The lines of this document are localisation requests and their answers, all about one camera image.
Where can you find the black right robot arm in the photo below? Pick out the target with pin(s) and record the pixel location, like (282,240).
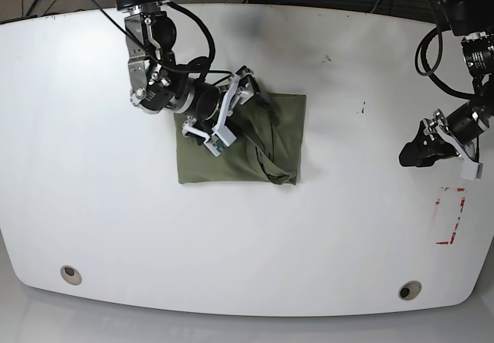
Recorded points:
(159,83)

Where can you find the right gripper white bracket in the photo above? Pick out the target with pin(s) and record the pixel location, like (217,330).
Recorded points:
(212,109)

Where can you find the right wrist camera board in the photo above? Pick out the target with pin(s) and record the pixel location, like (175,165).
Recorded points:
(219,141)

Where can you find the left table cable grommet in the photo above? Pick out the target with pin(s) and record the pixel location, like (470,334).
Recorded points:
(71,275)

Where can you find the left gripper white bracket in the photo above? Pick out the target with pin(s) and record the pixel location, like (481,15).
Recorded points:
(441,137)

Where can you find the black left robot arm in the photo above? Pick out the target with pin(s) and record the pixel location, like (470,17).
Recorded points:
(472,21)

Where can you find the red tape rectangle marking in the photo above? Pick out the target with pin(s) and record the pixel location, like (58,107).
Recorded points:
(447,215)

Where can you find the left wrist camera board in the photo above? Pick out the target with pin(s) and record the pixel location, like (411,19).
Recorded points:
(471,170)

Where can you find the table cable grommet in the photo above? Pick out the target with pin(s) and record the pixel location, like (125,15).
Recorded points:
(71,275)
(410,290)

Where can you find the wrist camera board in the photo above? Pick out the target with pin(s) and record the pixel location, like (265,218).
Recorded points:
(219,141)
(471,170)

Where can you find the olive green t-shirt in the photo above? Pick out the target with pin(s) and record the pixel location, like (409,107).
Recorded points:
(267,148)

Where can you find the right table cable grommet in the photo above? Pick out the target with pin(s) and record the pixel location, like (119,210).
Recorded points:
(410,290)

